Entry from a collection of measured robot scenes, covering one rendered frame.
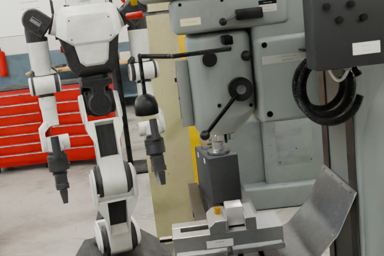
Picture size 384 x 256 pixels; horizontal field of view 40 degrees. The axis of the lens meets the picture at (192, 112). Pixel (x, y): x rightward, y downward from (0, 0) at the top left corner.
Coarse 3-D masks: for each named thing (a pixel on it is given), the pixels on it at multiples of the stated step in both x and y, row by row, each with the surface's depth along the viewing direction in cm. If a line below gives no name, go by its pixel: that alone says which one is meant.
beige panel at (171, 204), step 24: (168, 24) 330; (168, 48) 333; (168, 72) 335; (168, 96) 338; (144, 120) 340; (168, 120) 341; (168, 144) 344; (192, 144) 345; (168, 168) 347; (192, 168) 349; (168, 192) 350; (168, 216) 353; (192, 216) 355
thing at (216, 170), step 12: (204, 144) 218; (204, 156) 206; (216, 156) 203; (228, 156) 202; (204, 168) 210; (216, 168) 202; (228, 168) 203; (204, 180) 213; (216, 180) 203; (228, 180) 204; (204, 192) 216; (216, 192) 204; (228, 192) 205; (240, 192) 206
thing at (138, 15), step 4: (136, 12) 168; (140, 12) 168; (148, 12) 169; (152, 12) 169; (156, 12) 169; (160, 12) 169; (164, 12) 169; (168, 12) 169; (128, 16) 168; (132, 16) 168; (136, 16) 168; (140, 16) 168; (144, 16) 169
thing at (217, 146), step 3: (213, 138) 205; (216, 138) 204; (213, 141) 205; (216, 141) 204; (219, 141) 205; (222, 141) 206; (213, 144) 205; (216, 144) 205; (219, 144) 205; (222, 144) 206; (213, 147) 206; (216, 147) 205; (219, 147) 205; (222, 147) 206; (213, 150) 206; (216, 150) 205; (219, 150) 205
